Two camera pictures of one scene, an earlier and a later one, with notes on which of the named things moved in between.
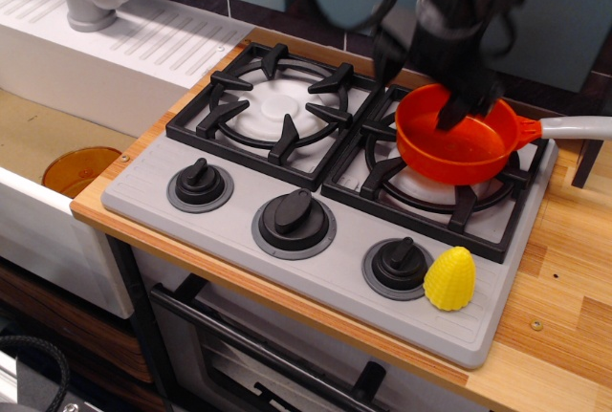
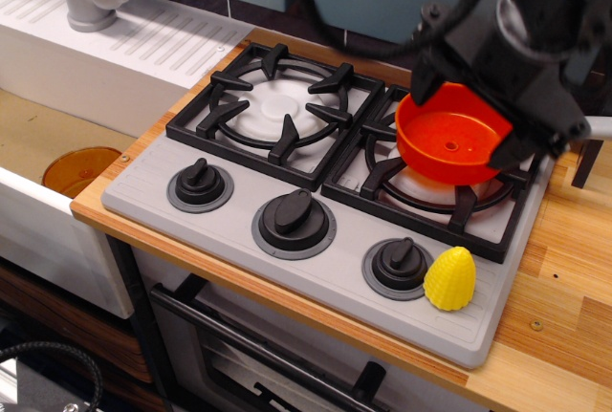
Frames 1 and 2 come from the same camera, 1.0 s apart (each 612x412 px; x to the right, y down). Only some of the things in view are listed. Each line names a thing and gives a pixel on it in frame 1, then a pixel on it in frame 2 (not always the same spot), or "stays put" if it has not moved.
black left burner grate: (277, 111) stays put
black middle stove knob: (294, 226) stays put
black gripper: (444, 44) → (525, 60)
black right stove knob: (395, 268) stays put
